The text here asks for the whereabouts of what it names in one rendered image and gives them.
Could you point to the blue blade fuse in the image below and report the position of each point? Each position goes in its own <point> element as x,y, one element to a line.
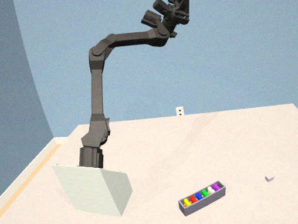
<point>199,197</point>

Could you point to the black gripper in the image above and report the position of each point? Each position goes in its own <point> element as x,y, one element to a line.
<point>179,10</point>

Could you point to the red fuse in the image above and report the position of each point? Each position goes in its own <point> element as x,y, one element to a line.
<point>193,199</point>

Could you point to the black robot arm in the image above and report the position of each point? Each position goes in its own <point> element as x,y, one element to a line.
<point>91,155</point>

